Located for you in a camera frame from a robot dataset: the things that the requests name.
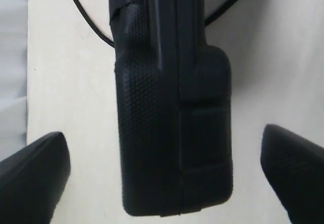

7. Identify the black plastic carry case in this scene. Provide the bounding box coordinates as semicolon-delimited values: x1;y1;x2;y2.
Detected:
109;0;233;216

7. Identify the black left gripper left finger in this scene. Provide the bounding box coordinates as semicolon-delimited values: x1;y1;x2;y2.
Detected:
1;132;70;223

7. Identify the white backdrop curtain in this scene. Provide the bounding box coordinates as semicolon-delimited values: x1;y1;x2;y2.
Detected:
1;0;28;159

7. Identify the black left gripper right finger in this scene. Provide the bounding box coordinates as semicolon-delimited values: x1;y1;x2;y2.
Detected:
260;124;323;223

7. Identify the black cord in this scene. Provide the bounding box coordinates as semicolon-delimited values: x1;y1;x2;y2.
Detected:
62;0;259;47

